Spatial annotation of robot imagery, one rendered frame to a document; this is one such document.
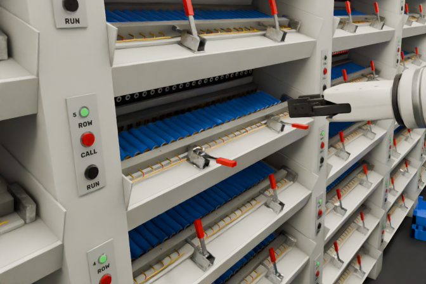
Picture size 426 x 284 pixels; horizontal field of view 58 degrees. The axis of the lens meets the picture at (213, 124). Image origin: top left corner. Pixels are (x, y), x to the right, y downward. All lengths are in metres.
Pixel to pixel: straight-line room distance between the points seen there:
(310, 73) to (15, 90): 0.73
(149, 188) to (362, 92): 0.34
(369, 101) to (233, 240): 0.42
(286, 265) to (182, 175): 0.55
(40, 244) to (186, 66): 0.32
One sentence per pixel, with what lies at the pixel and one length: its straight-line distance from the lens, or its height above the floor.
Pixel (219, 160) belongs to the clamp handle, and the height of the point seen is 0.93.
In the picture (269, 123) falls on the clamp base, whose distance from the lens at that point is 0.88.
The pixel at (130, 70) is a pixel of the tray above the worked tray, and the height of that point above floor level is 1.09.
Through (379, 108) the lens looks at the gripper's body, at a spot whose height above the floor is 1.03.
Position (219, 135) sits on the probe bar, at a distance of 0.76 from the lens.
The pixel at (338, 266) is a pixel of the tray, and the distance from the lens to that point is 1.50.
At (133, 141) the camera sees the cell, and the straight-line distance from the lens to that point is 0.67.
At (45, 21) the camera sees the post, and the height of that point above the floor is 1.16.
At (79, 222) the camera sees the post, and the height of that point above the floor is 0.92.
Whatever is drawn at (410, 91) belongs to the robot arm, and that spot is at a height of 1.05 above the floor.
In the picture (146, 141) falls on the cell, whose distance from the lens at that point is 0.68.
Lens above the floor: 1.15
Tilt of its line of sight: 15 degrees down
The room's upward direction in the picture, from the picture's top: 2 degrees counter-clockwise
